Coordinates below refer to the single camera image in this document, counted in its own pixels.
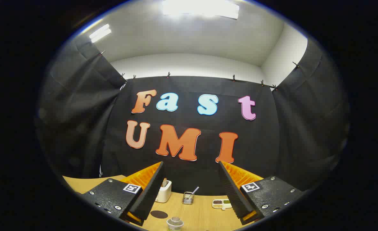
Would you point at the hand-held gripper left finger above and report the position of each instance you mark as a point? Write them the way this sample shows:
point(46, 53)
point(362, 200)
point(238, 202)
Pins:
point(150, 192)

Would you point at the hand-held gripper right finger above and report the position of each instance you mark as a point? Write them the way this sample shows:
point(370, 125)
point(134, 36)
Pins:
point(232, 192)

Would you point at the dark brown round coaster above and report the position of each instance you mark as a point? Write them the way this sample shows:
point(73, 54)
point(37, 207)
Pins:
point(159, 214)

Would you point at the clear juice bottle white label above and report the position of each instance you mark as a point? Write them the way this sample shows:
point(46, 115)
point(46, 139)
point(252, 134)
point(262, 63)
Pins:
point(175, 224)

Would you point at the white toaster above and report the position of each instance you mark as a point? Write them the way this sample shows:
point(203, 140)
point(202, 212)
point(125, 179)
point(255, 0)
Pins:
point(164, 194)

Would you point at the white divided seed dish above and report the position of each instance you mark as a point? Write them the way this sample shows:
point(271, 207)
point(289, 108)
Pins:
point(221, 205)

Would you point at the toast slice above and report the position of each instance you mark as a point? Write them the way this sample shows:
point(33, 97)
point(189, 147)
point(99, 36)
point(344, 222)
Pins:
point(165, 182)

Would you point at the wooden table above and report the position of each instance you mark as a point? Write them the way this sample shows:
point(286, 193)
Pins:
point(201, 215)

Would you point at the black backdrop cloth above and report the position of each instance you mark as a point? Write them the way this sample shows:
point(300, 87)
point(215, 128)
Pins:
point(266, 144)

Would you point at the small ceiling light panel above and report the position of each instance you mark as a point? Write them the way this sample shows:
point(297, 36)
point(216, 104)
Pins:
point(99, 33)

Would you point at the large ceiling light panel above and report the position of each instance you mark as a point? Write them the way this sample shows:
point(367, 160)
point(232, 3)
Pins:
point(201, 8)

